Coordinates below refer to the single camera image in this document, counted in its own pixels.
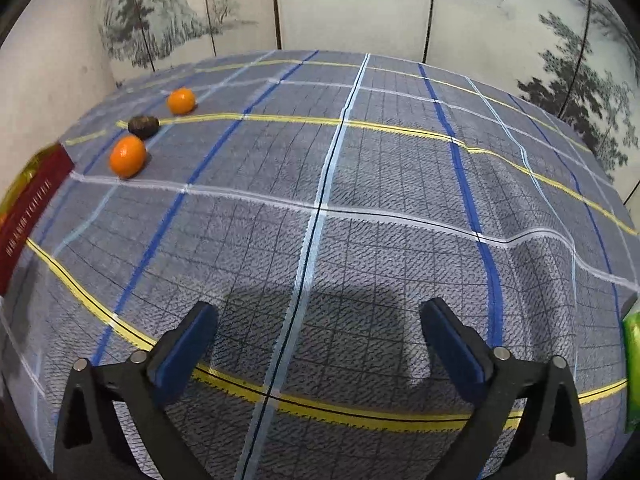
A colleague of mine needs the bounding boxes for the green snack packet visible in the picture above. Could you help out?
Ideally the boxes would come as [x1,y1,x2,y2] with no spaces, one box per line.
[623,306,640,432]

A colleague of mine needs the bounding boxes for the yellow red tin tray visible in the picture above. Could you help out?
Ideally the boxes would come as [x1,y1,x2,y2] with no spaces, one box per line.
[0,142,74,296]

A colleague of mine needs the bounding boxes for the dark passion fruit far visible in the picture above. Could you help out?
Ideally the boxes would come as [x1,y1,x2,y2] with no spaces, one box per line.
[127,115,160,141]

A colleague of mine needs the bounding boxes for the blue plaid tablecloth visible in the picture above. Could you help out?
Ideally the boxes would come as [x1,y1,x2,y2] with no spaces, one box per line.
[1,51,639,479]

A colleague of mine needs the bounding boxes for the small far orange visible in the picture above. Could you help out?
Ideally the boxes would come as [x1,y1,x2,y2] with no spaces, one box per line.
[166,88,196,116]

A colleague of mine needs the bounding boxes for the painted folding screen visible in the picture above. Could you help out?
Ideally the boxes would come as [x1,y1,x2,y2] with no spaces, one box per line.
[94,0,639,196]

